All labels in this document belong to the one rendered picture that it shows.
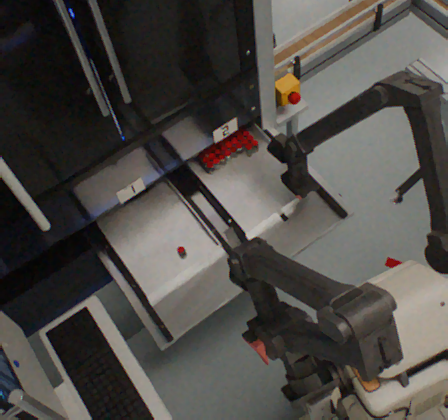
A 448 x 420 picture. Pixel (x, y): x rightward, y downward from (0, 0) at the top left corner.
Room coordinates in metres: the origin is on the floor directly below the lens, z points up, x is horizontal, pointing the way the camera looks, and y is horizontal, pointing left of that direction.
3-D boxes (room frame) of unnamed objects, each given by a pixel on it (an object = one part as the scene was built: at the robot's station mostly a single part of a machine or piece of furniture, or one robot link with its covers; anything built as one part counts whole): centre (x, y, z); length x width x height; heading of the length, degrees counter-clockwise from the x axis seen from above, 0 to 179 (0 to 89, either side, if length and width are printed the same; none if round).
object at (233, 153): (1.13, -0.05, 0.90); 0.18 x 0.02 x 0.05; 116
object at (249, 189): (1.05, -0.08, 0.90); 0.34 x 0.26 x 0.04; 26
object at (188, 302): (0.93, 0.04, 0.87); 0.70 x 0.48 x 0.02; 116
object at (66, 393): (0.53, 0.47, 0.79); 0.45 x 0.28 x 0.03; 25
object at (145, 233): (0.91, 0.22, 0.90); 0.34 x 0.26 x 0.04; 26
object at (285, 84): (1.28, -0.25, 1.00); 0.08 x 0.07 x 0.07; 26
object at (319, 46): (1.53, -0.45, 0.92); 0.69 x 0.16 x 0.16; 116
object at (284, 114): (1.32, -0.25, 0.87); 0.14 x 0.13 x 0.02; 26
